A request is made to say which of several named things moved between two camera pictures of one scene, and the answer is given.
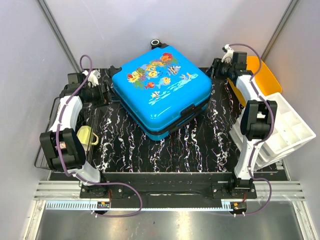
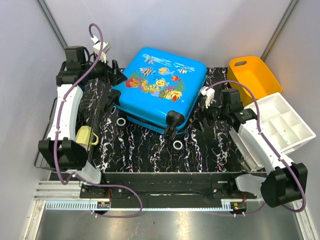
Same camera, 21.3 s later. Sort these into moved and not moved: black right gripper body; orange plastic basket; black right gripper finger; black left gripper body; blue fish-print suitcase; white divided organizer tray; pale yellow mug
Moved: black left gripper body; black right gripper body; blue fish-print suitcase; black right gripper finger
Not moved: white divided organizer tray; orange plastic basket; pale yellow mug
